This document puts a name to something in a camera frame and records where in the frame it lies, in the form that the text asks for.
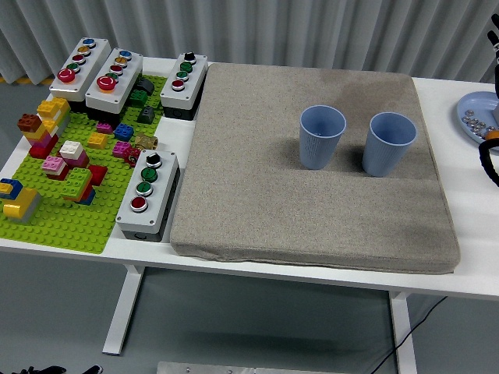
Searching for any five-button control box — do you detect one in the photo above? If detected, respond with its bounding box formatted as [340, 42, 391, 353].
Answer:
[85, 47, 144, 125]
[49, 37, 112, 113]

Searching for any red toy brick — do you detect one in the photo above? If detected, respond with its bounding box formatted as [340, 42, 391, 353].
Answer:
[87, 164, 109, 186]

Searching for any yellow pink red brick stack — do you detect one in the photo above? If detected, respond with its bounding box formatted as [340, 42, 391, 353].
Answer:
[23, 120, 60, 159]

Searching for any yellow toy brick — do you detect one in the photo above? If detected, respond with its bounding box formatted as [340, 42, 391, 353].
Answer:
[87, 132, 109, 150]

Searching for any brown toy brick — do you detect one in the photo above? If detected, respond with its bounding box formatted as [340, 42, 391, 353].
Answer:
[16, 113, 42, 132]

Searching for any blue ribbed cup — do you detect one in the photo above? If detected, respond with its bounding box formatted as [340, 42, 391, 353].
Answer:
[299, 104, 348, 171]
[361, 111, 418, 178]

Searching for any green brick stack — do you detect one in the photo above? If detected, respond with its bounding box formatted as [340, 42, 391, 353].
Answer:
[59, 167, 97, 206]

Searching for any white table leg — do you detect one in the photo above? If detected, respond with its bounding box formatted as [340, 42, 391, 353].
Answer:
[101, 264, 146, 356]
[388, 291, 418, 374]

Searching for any dark green toy brick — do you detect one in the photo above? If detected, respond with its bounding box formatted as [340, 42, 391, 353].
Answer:
[129, 88, 150, 108]

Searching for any blue plate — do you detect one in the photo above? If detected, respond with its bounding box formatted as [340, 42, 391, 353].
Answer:
[456, 91, 499, 151]

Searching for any blue toy brick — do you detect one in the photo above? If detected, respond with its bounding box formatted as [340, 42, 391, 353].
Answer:
[113, 122, 136, 142]

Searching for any green brick baseplate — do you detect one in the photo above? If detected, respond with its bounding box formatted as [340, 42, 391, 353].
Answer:
[0, 73, 169, 255]

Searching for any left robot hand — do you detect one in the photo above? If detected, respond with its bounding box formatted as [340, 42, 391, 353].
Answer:
[15, 365, 103, 374]

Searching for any four-button selector control box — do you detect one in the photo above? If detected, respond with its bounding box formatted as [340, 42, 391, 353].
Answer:
[160, 51, 209, 121]
[115, 149, 182, 243]

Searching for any grey curtain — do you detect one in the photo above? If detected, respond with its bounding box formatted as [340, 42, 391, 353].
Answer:
[0, 0, 499, 85]

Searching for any yellow black floor tape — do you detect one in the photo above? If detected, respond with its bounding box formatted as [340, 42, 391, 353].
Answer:
[0, 76, 54, 85]

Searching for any yellow white brick stack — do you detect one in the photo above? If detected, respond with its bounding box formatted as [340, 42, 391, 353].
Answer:
[37, 97, 72, 136]

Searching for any blue yellow brick stack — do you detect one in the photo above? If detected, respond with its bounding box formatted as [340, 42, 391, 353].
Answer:
[0, 178, 24, 202]

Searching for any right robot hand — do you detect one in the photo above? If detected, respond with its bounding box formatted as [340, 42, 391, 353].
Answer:
[487, 13, 499, 98]

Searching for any yellow grey brick stack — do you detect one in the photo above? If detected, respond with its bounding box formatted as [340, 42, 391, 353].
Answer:
[2, 187, 43, 224]

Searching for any black floor cable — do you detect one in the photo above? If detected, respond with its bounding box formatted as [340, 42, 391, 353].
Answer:
[370, 296, 448, 374]

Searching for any grey-brown mat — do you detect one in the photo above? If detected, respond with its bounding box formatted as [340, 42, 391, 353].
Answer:
[170, 62, 462, 276]

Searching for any brass pipe fitting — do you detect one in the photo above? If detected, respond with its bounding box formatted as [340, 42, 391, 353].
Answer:
[134, 133, 160, 151]

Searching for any white pink brick stack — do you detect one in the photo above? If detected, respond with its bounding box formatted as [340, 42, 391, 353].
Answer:
[59, 139, 90, 168]

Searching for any dark grey sloped brick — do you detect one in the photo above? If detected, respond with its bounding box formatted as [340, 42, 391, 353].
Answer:
[136, 105, 157, 125]

